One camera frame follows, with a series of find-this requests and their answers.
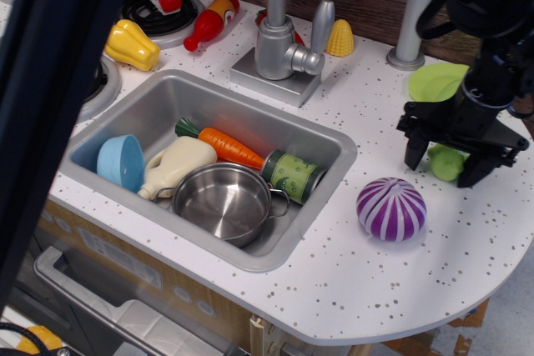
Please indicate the red toy chili pepper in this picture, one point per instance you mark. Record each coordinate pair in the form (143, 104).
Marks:
(260, 16)

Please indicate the front black stove burner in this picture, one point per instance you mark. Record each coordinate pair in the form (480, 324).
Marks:
(104, 90)

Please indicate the red toy ketchup bottle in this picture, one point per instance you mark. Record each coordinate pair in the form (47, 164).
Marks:
(212, 22)

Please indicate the cream toy milk jug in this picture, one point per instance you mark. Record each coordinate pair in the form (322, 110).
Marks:
(168, 167)

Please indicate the silver toy faucet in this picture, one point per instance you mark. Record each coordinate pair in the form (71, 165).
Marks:
(279, 67)

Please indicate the yellow toy bell pepper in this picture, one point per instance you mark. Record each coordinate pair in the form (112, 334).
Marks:
(127, 43)

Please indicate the purple striped toy onion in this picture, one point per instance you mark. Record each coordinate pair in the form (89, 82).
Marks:
(391, 209)

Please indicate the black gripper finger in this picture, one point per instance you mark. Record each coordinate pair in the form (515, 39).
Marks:
(478, 166)
(415, 148)

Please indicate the yellow object bottom left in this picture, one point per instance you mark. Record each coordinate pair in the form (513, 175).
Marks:
(48, 338)

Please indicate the orange toy carrot in sink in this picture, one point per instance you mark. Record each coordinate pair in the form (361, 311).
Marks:
(226, 147)

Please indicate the light green toy broccoli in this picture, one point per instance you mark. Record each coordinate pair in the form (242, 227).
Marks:
(447, 164)

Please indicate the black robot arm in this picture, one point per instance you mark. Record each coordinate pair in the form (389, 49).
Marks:
(475, 238)

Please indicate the silver oven door handle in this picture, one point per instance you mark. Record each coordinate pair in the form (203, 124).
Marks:
(125, 311)

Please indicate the light green toy plate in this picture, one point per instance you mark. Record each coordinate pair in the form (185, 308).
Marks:
(436, 82)

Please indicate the black stove burner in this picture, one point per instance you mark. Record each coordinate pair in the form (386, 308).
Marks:
(104, 90)
(167, 31)

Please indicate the middle black stove burner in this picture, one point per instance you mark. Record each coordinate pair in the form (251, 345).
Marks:
(167, 31)

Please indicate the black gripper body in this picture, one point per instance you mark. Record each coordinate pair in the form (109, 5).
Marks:
(467, 121)

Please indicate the silver post right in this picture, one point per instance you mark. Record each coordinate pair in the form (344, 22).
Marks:
(407, 54)

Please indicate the green toy can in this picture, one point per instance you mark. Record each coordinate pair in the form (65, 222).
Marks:
(291, 174)

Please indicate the light blue toy bowl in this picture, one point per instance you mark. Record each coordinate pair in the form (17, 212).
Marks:
(120, 160)

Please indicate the silver sink basin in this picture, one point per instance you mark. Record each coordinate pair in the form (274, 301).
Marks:
(150, 113)

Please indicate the yellow toy corn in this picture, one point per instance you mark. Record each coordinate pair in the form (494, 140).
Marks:
(341, 41)

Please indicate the stainless steel pot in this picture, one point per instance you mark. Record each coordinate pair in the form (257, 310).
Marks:
(226, 202)

